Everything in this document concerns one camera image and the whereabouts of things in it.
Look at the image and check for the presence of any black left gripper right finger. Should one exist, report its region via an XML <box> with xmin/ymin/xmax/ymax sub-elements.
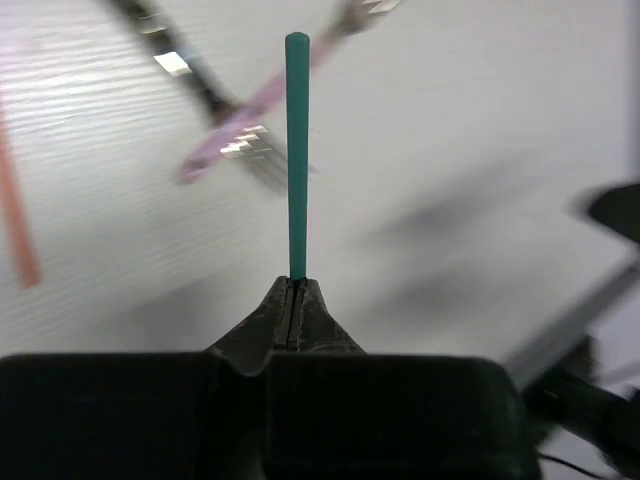
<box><xmin>262</xmin><ymin>277</ymin><xmax>544</xmax><ymax>480</ymax></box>

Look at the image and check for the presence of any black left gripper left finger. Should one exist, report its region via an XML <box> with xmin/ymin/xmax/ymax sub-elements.
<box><xmin>1</xmin><ymin>278</ymin><xmax>292</xmax><ymax>479</ymax></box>

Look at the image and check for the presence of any long orange chopstick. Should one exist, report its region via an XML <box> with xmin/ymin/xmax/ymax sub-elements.
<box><xmin>1</xmin><ymin>113</ymin><xmax>41</xmax><ymax>288</ymax></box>

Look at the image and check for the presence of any teal chopstick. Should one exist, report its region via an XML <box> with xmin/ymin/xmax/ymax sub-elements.
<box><xmin>285</xmin><ymin>32</ymin><xmax>310</xmax><ymax>283</ymax></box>

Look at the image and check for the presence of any clear acrylic utensil organizer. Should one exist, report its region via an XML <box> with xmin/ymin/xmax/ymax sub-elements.
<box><xmin>505</xmin><ymin>255</ymin><xmax>639</xmax><ymax>390</ymax></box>

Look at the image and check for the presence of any pink-handled fork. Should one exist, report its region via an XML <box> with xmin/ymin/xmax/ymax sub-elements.
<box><xmin>176</xmin><ymin>1</ymin><xmax>400</xmax><ymax>194</ymax></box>

